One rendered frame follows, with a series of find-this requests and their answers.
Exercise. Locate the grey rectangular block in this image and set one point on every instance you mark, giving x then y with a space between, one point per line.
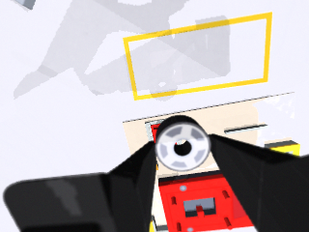
27 3

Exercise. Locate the yellow rectangular outline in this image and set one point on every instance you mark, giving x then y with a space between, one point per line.
267 16

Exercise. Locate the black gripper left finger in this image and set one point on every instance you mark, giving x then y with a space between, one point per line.
120 200

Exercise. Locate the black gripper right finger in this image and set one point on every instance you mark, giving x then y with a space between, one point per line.
271 186

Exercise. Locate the white wheel with black tyre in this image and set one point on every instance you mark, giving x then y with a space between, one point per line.
183 157

